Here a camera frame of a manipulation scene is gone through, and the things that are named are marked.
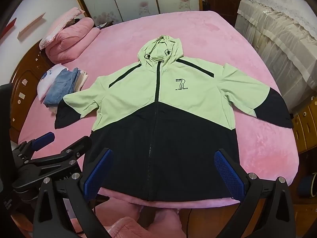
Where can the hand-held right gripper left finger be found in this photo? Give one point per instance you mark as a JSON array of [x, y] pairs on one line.
[[97, 173]]

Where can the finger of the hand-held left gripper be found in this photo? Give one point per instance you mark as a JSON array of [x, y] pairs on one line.
[[43, 138], [74, 148]]

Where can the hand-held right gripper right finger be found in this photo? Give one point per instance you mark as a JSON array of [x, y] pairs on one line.
[[229, 174]]

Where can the green and black hooded jacket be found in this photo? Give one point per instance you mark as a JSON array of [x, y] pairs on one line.
[[161, 99]]

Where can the folded blue jeans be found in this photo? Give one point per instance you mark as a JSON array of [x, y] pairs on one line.
[[59, 86]]

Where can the person's pink fuzzy pants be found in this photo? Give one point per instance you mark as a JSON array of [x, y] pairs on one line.
[[126, 228]]

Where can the white printed folded garment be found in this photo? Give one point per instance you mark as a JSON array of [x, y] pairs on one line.
[[47, 76]]

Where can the brown wooden headboard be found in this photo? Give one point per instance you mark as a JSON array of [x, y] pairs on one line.
[[24, 79]]

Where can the cream folded garments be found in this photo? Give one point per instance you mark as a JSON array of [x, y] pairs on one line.
[[82, 79]]

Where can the dark blue round object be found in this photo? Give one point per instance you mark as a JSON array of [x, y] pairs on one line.
[[308, 186]]

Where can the yellow wooden cabinet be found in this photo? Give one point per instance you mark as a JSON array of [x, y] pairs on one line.
[[307, 126]]

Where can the pink pillow with lace trim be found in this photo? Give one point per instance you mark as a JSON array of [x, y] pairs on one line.
[[62, 24]]

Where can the pink bed blanket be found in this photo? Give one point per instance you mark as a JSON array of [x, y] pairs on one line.
[[210, 34]]

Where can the cream lace furniture cover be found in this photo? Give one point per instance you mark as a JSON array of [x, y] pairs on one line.
[[277, 37]]

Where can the wooden wall strip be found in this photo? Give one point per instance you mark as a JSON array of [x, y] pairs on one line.
[[31, 26]]

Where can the red wall strip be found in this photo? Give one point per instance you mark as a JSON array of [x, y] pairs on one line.
[[10, 26]]

